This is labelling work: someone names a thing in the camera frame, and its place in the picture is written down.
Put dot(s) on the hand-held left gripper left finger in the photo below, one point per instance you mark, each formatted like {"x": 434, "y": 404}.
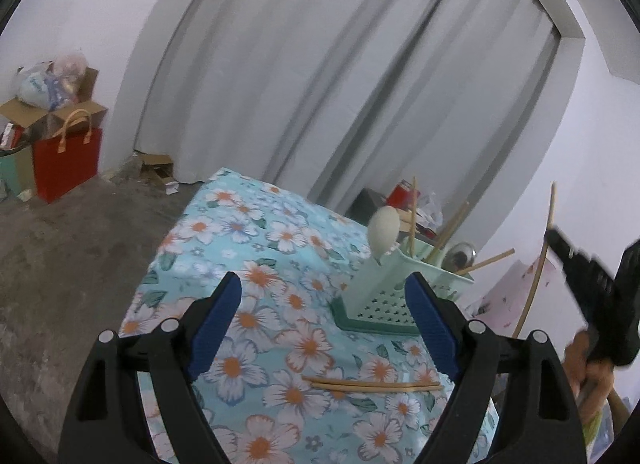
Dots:
{"x": 215, "y": 324}

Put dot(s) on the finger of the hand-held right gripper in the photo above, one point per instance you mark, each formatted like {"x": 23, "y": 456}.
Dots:
{"x": 580, "y": 264}

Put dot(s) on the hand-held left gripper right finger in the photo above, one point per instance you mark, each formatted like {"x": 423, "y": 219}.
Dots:
{"x": 430, "y": 324}

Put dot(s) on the tan wooden chopstick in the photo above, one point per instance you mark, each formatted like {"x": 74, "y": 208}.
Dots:
{"x": 535, "y": 289}
{"x": 375, "y": 382}
{"x": 487, "y": 261}
{"x": 375, "y": 387}
{"x": 450, "y": 231}

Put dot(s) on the green plastic utensil holder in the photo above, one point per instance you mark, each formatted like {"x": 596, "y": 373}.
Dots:
{"x": 380, "y": 304}

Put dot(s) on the metal ladle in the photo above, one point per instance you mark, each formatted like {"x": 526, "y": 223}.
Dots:
{"x": 460, "y": 254}

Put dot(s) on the pale round-headed plastic spoon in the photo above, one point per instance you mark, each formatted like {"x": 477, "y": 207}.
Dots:
{"x": 382, "y": 234}

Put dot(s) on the person's right hand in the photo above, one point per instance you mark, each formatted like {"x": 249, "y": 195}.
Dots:
{"x": 592, "y": 379}

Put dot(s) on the blue floral blanket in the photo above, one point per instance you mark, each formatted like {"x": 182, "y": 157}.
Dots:
{"x": 280, "y": 304}

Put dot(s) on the pink printed sheet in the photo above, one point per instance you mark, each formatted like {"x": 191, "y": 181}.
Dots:
{"x": 505, "y": 304}

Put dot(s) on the crumpled clear plastic bag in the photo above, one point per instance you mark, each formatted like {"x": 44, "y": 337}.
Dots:
{"x": 430, "y": 211}

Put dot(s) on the grey cabinet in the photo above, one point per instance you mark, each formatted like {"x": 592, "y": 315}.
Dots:
{"x": 367, "y": 206}

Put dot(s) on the small flat cardboard box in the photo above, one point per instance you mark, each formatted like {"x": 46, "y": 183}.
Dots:
{"x": 155, "y": 167}

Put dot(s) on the red gift bag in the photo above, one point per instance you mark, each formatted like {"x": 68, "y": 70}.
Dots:
{"x": 65, "y": 164}

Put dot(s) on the teal box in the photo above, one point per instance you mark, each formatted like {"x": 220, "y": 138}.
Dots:
{"x": 15, "y": 172}

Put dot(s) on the open cardboard box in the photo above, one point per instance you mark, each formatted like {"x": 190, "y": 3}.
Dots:
{"x": 45, "y": 112}

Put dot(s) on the grey curtain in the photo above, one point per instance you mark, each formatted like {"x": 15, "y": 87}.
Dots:
{"x": 325, "y": 69}

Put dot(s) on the plastic bags with packets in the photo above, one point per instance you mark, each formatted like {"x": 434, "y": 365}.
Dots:
{"x": 47, "y": 82}

